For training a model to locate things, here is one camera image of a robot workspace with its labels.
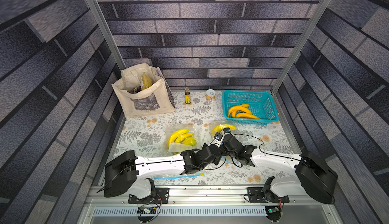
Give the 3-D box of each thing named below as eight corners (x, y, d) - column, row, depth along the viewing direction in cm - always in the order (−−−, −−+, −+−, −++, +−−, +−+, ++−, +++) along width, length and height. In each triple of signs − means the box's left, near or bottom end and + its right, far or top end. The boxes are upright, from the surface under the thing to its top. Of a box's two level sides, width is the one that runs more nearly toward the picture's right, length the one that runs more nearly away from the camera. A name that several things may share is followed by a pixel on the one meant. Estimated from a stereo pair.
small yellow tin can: (205, 100, 115) (206, 96, 111) (205, 93, 120) (205, 89, 117) (215, 100, 115) (215, 96, 111) (214, 93, 120) (215, 89, 117)
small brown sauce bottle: (185, 104, 112) (184, 94, 103) (185, 97, 116) (185, 87, 108) (190, 104, 112) (190, 94, 103) (190, 97, 116) (190, 87, 108)
